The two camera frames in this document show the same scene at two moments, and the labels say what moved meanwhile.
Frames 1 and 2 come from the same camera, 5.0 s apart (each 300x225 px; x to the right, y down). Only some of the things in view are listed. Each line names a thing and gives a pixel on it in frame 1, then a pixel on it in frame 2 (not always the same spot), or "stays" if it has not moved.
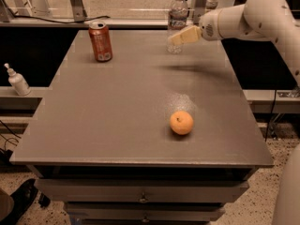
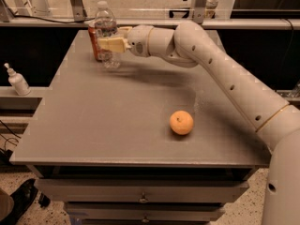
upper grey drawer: [144, 190] stays
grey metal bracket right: [200, 1] stays
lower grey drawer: [145, 211] stays
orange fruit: [181, 122] stays
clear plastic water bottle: [177, 22] to [106, 27]
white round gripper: [208, 26] to [139, 40]
